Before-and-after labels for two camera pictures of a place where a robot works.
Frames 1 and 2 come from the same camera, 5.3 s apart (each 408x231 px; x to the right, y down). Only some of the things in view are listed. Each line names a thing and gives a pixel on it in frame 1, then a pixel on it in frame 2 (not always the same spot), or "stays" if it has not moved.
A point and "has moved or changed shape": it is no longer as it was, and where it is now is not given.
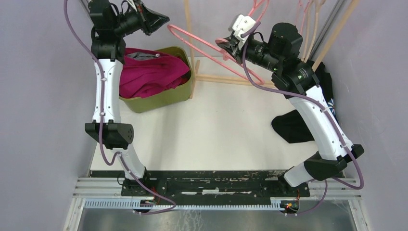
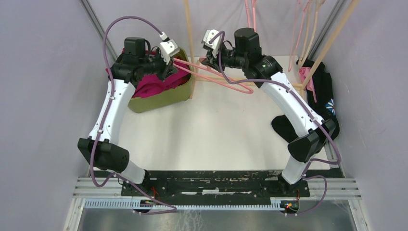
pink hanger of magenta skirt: [235, 65] -> [202, 59]
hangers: [318, 3] stays
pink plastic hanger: [254, 7] has moved or changed shape
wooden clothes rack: [196, 77] stays
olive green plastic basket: [167, 97] stays
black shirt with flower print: [289, 126] stays
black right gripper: [233, 48] -> [212, 61]
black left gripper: [150, 20] -> [167, 70]
